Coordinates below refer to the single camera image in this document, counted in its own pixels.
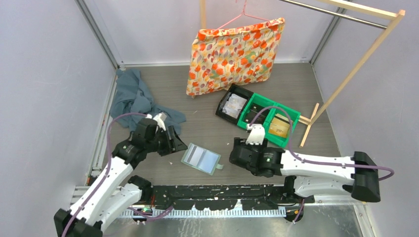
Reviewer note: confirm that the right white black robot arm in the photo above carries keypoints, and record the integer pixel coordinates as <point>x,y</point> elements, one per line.
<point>308,175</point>

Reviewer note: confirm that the aluminium rail frame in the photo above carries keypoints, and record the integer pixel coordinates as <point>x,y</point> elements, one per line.
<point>291,210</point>

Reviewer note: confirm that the white patterned cards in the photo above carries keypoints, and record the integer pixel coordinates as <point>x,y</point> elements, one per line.
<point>234,105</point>

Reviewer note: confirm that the metal hanging rod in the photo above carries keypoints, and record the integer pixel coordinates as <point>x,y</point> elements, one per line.
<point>336,14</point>

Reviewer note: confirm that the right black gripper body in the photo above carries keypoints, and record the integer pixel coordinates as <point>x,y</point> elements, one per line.
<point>258,147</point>

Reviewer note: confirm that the green bin with black card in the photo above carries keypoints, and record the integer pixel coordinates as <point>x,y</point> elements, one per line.
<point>255,104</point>

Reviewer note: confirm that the green bin with gold card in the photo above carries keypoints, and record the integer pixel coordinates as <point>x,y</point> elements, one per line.
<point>293,114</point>

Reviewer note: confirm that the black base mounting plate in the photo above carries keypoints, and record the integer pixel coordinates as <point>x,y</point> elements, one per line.
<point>218,197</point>

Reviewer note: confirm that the black plastic bin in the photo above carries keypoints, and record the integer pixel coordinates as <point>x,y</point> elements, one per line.
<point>234,89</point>

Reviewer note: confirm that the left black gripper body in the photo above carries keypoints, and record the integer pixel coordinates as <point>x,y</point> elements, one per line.
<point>159,143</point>

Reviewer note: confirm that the blue grey cloth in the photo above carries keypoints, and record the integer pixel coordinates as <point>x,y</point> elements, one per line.
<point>133,96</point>

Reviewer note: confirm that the gold VIP card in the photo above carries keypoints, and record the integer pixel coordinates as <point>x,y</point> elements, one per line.
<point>279,126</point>

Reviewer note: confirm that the pink wire hanger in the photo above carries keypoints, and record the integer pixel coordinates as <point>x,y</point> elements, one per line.
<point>242,13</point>

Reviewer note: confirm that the floral orange pillow bag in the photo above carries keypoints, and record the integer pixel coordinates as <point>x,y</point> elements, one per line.
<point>243,55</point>

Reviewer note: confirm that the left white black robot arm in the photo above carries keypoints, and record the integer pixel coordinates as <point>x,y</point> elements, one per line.
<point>115,190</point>

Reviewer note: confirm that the black VIP card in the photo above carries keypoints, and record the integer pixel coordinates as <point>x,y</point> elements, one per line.
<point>252,114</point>

